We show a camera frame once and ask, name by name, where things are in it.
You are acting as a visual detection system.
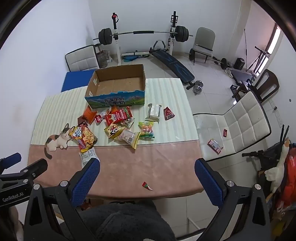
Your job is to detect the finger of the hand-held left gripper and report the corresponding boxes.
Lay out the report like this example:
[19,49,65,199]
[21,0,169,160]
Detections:
[0,152,22,169]
[0,158,48,186]

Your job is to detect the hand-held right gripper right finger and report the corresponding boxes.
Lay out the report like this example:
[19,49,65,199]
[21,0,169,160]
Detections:
[194,158,272,241]

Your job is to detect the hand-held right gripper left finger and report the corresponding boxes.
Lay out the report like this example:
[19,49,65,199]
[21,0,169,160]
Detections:
[23,158,101,241]

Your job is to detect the red instant noodle packet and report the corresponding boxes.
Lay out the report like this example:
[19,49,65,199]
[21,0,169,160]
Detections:
[69,122,98,149]

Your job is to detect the yellow panda snack packet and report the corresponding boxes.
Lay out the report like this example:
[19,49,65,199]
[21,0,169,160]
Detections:
[104,123,125,139]

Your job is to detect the yellow-edged snack packet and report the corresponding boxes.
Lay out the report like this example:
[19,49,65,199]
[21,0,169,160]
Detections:
[115,129,141,149]

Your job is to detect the white face-print snack packet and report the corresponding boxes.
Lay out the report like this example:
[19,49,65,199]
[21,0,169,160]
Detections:
[120,118,135,129]

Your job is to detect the red snack packet white label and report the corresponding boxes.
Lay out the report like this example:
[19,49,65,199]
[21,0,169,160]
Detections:
[106,106,133,124]

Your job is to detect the colourful candy bag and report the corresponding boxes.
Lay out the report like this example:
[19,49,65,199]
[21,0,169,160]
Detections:
[138,121,155,139]

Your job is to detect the printed cardboard box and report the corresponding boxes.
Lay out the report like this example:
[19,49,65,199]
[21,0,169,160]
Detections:
[84,64,147,109]

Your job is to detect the clear white snack packet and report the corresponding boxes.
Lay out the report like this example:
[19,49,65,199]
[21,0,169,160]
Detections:
[79,148,100,168]

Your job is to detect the pink flat packet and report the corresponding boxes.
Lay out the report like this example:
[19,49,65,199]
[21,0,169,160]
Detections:
[207,138,224,155]

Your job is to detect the person's dark fleece clothing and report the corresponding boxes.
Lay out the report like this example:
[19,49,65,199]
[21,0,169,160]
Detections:
[77,200,177,241]

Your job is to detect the white goose plush toy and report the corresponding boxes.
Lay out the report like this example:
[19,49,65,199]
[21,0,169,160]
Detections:
[264,138,292,193]

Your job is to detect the white padded chair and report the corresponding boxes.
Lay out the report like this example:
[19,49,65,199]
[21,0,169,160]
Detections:
[193,91,272,162]
[65,45,100,72]

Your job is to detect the red triangular snack packet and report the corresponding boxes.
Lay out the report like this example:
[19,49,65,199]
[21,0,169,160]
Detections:
[163,106,175,121]

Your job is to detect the red bag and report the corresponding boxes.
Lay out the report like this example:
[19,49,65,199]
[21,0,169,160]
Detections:
[277,153,296,210]

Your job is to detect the grey white snack packet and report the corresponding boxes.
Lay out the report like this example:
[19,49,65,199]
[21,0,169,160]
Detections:
[145,103,162,122]

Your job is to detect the chrome dumbbell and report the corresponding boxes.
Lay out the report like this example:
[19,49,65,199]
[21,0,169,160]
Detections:
[186,80,204,95]

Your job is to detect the blue chair seat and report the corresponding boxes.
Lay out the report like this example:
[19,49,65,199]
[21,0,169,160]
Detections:
[60,70,93,93]

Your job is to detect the dark weight bench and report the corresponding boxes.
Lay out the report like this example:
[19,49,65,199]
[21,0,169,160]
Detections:
[231,69,256,85]

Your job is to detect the brown chair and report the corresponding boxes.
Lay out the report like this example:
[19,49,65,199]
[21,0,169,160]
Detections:
[232,69,280,104]

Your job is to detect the short barbell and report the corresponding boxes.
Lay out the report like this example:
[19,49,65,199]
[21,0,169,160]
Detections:
[189,45,230,70]

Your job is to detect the black sit-up bench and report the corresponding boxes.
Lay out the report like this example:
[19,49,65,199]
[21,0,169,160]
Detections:
[149,40,196,84]

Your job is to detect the grey canister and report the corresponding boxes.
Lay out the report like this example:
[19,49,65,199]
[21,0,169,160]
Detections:
[95,49,110,69]

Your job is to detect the black speaker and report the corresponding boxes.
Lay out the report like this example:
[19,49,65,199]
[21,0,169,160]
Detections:
[234,58,246,70]

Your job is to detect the teal exercise gear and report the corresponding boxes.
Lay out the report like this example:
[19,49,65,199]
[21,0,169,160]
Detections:
[121,52,151,62]

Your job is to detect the black tripod stand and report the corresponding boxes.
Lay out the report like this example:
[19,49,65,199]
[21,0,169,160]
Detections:
[248,46,271,73]

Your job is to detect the grey chair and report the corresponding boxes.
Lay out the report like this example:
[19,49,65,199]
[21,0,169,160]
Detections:
[192,27,216,65]

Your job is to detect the window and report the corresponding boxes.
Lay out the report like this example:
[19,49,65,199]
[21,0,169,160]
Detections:
[265,23,282,54]

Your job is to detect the long barbell black plates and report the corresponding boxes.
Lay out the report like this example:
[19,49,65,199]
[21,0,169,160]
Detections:
[94,26,194,45]

